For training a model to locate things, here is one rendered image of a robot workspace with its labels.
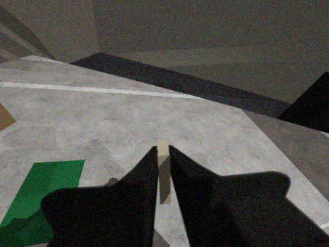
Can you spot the cream rectangular block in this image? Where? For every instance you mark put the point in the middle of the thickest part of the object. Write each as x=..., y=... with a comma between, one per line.
x=163, y=157

